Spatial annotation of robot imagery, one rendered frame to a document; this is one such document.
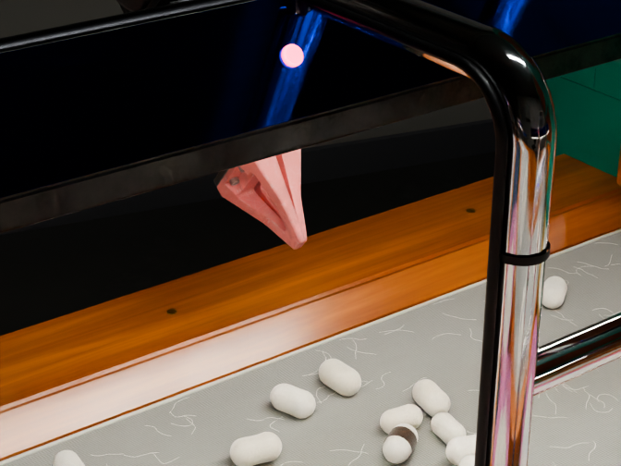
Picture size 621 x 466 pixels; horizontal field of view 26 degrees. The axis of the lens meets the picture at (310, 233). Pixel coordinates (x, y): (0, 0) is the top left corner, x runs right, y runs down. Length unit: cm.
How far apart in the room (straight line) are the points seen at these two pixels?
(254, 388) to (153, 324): 10
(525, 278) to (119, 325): 53
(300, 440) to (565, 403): 20
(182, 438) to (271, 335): 13
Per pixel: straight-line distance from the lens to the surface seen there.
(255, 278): 111
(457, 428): 95
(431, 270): 114
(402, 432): 94
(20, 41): 60
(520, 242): 58
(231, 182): 100
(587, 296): 116
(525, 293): 59
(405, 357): 106
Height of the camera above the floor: 130
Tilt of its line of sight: 27 degrees down
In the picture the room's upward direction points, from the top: straight up
